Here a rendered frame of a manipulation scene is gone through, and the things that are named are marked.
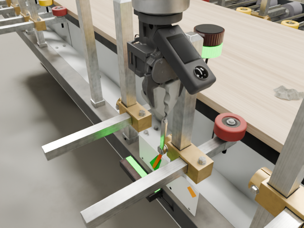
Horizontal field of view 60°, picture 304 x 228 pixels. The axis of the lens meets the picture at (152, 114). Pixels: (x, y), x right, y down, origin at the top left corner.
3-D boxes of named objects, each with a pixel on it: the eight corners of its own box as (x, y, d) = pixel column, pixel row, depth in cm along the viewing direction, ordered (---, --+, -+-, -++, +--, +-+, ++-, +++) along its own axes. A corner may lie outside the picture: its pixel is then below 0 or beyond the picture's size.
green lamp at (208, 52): (206, 60, 51) (207, 49, 49) (185, 50, 55) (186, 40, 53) (227, 53, 53) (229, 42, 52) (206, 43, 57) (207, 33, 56)
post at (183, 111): (175, 199, 76) (190, 38, 47) (168, 191, 78) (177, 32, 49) (184, 193, 78) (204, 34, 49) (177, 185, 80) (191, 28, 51)
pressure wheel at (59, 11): (59, 24, 159) (55, 4, 152) (72, 25, 157) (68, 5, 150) (53, 29, 152) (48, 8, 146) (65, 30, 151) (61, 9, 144)
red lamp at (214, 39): (207, 48, 49) (209, 37, 48) (186, 38, 53) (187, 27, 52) (229, 41, 52) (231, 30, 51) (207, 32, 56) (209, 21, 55)
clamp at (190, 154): (196, 185, 62) (198, 170, 59) (161, 151, 71) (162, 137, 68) (213, 174, 65) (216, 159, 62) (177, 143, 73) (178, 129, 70)
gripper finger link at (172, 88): (160, 103, 58) (161, 65, 52) (178, 116, 54) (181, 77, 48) (149, 108, 56) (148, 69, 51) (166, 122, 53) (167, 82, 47)
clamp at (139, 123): (136, 134, 79) (136, 120, 76) (114, 111, 88) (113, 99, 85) (153, 126, 82) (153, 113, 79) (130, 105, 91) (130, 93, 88)
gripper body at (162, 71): (159, 61, 54) (160, -2, 46) (187, 78, 48) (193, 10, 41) (126, 71, 50) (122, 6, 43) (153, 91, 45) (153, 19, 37)
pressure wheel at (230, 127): (225, 167, 69) (233, 135, 62) (203, 149, 75) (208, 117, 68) (244, 154, 73) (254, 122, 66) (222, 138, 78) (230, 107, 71)
